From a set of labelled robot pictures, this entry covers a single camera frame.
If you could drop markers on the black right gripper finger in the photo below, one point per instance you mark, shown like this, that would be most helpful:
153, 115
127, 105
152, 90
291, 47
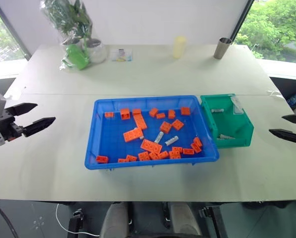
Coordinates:
295, 118
289, 136

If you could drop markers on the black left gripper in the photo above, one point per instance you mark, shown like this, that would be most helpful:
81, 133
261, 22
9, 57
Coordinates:
7, 124

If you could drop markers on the green plastic bin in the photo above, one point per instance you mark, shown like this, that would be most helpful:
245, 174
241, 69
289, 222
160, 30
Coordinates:
233, 126

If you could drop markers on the clear label holder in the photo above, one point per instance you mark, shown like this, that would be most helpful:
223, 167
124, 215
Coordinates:
237, 106

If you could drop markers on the green plastic pot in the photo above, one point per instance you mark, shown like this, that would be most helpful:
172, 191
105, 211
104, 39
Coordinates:
77, 55

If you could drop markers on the small orange block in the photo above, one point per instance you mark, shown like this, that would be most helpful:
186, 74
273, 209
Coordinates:
123, 160
136, 111
102, 159
171, 113
153, 112
163, 154
160, 115
131, 157
177, 149
185, 111
196, 147
198, 141
188, 151
153, 156
109, 114

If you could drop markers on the blue plastic tray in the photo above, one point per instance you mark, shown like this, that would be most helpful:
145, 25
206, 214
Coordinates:
118, 148

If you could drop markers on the orange block with open side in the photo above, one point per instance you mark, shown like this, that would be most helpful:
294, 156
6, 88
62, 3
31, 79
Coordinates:
125, 114

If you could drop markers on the metal cup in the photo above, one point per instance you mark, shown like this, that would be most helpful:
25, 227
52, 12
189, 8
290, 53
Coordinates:
222, 48

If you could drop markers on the plant in clear wrapping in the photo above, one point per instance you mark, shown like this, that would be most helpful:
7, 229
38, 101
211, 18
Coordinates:
68, 19

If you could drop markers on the long orange block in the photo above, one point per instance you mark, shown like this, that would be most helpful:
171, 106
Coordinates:
151, 146
133, 135
140, 122

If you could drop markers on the grey brick in tray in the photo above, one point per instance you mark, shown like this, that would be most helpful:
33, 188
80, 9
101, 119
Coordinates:
171, 140
159, 136

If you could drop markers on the grey rounded leg shape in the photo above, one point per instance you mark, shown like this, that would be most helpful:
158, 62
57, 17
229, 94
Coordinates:
114, 220
185, 220

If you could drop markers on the pale yellow cylinder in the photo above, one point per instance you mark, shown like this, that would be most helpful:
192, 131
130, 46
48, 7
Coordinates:
179, 47

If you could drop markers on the black metal bracket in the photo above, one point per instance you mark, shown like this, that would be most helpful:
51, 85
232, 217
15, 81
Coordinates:
212, 220
76, 220

